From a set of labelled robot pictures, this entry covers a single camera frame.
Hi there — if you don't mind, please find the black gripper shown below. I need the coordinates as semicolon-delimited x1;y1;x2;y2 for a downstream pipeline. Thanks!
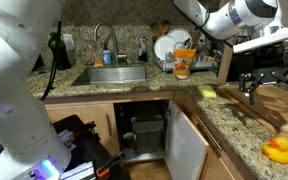
238;63;288;106

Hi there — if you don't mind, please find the yellow rubber duck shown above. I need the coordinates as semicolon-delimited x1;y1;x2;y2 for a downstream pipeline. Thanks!
261;136;288;165

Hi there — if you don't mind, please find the yellow-green sponge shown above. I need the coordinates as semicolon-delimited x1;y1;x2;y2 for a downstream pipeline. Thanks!
197;84;218;99

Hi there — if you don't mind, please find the white open cabinet door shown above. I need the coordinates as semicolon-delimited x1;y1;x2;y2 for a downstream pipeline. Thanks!
164;98;210;180

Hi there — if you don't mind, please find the stainless steel sink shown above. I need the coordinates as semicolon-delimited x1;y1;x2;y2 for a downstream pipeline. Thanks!
71;63;151;86

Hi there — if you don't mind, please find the large wooden cutting board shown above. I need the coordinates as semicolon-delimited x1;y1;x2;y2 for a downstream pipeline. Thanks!
217;83;288;149

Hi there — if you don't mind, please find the black knife block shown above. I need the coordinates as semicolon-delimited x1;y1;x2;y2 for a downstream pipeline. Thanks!
227;39;287;83

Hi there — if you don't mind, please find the upright wooden board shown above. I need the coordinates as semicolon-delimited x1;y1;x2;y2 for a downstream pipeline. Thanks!
216;36;239;86

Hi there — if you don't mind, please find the metal dish rack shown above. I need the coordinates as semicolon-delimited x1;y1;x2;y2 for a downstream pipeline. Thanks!
155;46;218;73

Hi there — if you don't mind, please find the orange plastic cup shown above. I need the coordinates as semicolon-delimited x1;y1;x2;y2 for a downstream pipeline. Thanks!
173;48;198;80

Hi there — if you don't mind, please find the wooden drawer front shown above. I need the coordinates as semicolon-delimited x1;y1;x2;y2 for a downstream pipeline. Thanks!
173;93;262;180

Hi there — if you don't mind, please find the white dinner plate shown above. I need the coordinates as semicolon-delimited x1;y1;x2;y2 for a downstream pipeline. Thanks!
166;28;193;44
153;34;178;62

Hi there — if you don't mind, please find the wooden spoon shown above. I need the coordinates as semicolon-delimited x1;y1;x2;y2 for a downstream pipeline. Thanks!
149;21;163;43
160;19;172;36

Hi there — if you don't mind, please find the gray plastic trash bin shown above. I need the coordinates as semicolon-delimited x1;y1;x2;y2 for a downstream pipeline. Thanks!
132;114;165;154

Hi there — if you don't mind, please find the curved metal faucet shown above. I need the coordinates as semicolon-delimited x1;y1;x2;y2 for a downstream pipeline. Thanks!
93;22;128;65

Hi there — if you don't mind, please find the blue label soap pump bottle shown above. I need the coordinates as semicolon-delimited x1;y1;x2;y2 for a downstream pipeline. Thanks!
102;43;113;65

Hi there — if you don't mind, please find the orange black clamp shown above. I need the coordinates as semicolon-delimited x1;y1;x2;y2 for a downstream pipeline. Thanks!
96;150;126;179
71;121;97;138

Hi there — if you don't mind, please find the wooden cabinet door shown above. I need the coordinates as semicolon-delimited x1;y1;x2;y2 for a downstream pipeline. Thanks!
45;102;121;156

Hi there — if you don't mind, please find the black tool cart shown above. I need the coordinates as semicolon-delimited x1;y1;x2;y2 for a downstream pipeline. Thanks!
52;114;132;180

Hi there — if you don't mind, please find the white flat device stack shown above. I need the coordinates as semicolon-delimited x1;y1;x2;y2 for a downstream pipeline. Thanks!
59;160;97;180

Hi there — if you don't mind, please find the dark green glass bottle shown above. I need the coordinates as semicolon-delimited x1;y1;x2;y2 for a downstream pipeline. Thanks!
47;31;72;70

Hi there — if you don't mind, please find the black stove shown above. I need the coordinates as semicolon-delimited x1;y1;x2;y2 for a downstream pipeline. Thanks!
30;54;46;73

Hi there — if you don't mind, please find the long metal drawer handle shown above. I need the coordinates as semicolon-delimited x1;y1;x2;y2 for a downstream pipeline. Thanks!
196;115;224;152

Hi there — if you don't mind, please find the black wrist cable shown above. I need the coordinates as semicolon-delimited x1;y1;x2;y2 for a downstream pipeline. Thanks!
197;8;226;41

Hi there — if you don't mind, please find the metal cabinet door handle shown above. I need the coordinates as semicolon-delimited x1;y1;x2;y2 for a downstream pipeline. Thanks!
105;112;114;140

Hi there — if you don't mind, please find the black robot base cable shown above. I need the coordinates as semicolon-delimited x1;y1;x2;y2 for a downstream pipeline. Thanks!
39;19;64;102

